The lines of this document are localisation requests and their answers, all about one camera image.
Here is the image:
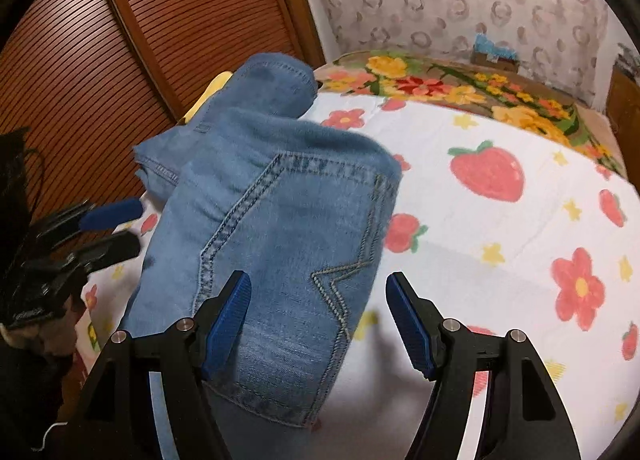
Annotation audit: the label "white cord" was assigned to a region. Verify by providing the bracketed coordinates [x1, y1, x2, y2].
[41, 419, 69, 447]

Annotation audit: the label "small cardboard box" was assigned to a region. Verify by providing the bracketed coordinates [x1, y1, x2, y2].
[471, 51, 519, 74]

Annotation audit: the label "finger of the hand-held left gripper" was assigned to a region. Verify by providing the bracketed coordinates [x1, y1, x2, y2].
[47, 231, 142, 286]
[30, 197, 145, 247]

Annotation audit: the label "beige floral blanket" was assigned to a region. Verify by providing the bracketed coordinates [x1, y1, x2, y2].
[312, 51, 627, 177]

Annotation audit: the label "blue fluffy cloth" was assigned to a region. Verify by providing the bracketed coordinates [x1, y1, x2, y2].
[474, 34, 519, 62]

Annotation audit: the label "white strawberry printed blanket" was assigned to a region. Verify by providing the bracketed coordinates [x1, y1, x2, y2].
[77, 90, 640, 460]

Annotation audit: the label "person's left hand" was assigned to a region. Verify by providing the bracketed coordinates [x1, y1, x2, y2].
[0, 322, 77, 358]

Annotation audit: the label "yellow plush toy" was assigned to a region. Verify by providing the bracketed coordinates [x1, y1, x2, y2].
[181, 71, 234, 125]

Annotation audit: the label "wooden louvered wardrobe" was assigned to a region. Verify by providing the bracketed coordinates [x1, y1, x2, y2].
[0, 0, 327, 261]

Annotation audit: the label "wooden cabinet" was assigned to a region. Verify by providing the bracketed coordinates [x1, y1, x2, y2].
[606, 62, 640, 143]

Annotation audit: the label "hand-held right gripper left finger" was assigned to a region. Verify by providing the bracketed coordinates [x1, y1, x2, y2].
[57, 270, 252, 460]

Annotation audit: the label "blue denim pants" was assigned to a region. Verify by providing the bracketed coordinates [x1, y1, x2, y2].
[120, 52, 404, 460]

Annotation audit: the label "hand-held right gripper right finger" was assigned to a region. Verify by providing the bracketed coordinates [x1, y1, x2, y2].
[385, 271, 584, 460]

